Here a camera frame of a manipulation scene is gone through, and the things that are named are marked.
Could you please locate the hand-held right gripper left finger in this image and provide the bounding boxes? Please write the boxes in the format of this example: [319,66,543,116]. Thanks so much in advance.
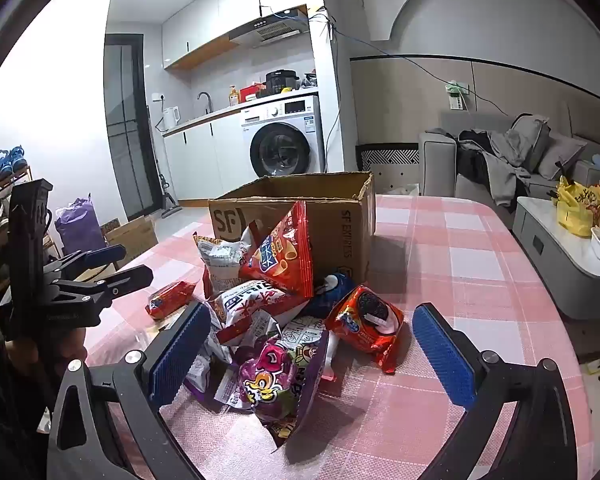
[46,301,212,480]

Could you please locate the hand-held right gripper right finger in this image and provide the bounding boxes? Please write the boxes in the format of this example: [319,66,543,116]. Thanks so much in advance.
[412,303,578,480]

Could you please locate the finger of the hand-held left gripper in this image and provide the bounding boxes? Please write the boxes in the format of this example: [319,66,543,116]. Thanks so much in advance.
[49,265,154,311]
[42,244,127,283]

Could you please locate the white purple snack packet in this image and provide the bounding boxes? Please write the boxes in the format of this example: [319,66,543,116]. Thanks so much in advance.
[184,330,241,411]

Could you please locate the small red snack packet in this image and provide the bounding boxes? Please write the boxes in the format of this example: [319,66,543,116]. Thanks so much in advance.
[146,280,197,321]

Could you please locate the red cookie packet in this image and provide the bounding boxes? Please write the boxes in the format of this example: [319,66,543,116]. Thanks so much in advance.
[325,285,405,374]

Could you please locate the white packet red lettering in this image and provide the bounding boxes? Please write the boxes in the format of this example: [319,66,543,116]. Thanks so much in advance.
[212,282,307,347]

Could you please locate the white red-edged snack packet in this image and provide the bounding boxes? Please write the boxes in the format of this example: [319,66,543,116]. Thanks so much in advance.
[194,232,253,297]

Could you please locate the purple cartoon candy bag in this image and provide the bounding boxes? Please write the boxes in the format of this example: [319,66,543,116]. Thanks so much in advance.
[237,330,331,448]

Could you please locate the white comic print packet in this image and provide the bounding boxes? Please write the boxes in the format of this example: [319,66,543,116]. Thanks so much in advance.
[279,316,331,361]

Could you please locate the blue cookie packet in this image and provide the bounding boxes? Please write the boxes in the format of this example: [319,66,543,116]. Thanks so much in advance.
[307,270,357,318]

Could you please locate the red triangular chips bag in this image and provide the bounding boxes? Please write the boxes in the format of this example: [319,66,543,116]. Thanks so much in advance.
[238,200,315,297]

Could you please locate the brown cardboard box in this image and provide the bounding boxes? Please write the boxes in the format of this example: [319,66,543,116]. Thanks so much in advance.
[208,171,376,286]

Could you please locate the person's left forearm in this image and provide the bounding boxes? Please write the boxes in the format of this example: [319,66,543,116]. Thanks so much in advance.
[0,355,56,480]

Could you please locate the person's left hand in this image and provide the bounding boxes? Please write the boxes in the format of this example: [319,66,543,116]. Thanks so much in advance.
[6,329,87,377]

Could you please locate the small printed cardboard carton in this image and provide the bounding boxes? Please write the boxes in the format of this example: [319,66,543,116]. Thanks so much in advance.
[100,215,160,270]

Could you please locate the stick vacuum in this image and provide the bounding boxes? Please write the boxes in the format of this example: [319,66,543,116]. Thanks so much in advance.
[152,119,182,219]

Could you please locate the blue shoes pair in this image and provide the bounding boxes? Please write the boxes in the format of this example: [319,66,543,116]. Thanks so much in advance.
[0,146,29,182]

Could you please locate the white base cabinets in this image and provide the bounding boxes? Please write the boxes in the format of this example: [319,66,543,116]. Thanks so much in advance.
[162,120,253,206]

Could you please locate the black framed glass door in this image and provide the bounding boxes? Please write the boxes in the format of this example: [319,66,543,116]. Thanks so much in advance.
[103,33,163,209]

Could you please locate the white coffee table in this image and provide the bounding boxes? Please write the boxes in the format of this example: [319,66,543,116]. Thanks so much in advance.
[511,195,600,322]

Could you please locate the grey sofa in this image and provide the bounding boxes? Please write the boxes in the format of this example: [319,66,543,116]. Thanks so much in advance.
[419,110,600,213]

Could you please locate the grey jacket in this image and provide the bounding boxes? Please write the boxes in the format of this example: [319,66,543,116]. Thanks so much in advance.
[480,115,552,208]

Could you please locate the white washing machine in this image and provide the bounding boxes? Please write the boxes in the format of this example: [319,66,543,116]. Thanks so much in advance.
[241,94,327,181]

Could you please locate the black clothing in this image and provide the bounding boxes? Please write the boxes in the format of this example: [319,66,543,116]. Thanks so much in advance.
[454,129,506,187]

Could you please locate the yellow plastic bag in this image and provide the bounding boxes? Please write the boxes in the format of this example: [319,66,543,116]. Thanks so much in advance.
[554,176,600,239]

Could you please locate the black white patterned panel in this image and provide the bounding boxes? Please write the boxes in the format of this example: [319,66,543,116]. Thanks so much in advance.
[355,143,421,196]

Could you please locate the red box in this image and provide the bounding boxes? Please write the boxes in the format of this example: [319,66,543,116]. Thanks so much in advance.
[240,81,267,103]

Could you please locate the grey cushion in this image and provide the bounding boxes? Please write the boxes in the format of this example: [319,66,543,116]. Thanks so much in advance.
[536,131,589,181]

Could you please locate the black pressure cooker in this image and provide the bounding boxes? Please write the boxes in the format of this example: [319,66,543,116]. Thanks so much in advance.
[265,70,301,96]

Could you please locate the range hood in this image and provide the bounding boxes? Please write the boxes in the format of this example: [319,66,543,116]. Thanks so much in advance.
[228,6,311,50]

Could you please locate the white wall cabinets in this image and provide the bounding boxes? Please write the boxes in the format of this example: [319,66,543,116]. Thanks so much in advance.
[161,0,326,71]

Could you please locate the wall socket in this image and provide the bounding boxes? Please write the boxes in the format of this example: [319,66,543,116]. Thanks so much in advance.
[443,80,474,111]

